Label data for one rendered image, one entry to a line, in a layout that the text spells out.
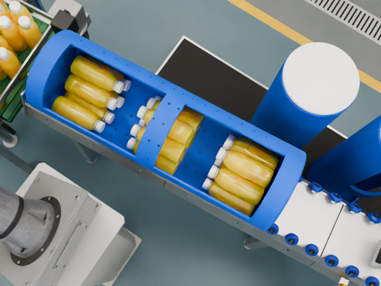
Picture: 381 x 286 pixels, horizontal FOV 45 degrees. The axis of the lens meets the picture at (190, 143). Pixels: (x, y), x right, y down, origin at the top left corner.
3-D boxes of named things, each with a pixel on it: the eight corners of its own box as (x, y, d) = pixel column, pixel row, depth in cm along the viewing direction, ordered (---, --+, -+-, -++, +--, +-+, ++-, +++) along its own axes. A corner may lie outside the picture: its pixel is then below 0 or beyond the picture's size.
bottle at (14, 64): (30, 74, 175) (16, 55, 159) (15, 84, 173) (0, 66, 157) (19, 62, 176) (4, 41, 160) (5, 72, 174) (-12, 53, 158)
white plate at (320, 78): (356, 120, 161) (355, 121, 163) (362, 49, 169) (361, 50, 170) (278, 106, 161) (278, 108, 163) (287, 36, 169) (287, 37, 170)
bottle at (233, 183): (266, 189, 143) (218, 164, 144) (255, 207, 144) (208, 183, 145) (265, 185, 150) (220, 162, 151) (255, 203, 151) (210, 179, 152)
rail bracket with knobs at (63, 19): (68, 48, 178) (62, 36, 168) (52, 40, 179) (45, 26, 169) (82, 28, 180) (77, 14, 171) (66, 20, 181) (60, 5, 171)
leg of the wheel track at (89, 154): (93, 165, 258) (71, 135, 197) (85, 160, 258) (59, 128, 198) (99, 156, 259) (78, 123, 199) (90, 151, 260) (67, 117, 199)
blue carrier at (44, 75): (257, 235, 158) (277, 227, 131) (38, 117, 165) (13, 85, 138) (291, 164, 166) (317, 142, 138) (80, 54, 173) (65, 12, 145)
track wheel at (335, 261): (341, 262, 154) (341, 258, 155) (329, 256, 154) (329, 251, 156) (334, 270, 156) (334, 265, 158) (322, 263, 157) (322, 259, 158)
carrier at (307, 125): (291, 171, 247) (297, 121, 254) (356, 122, 163) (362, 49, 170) (239, 162, 247) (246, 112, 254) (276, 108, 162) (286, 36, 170)
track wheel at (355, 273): (362, 273, 153) (362, 269, 155) (349, 266, 153) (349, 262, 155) (354, 281, 156) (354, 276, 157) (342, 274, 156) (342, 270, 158)
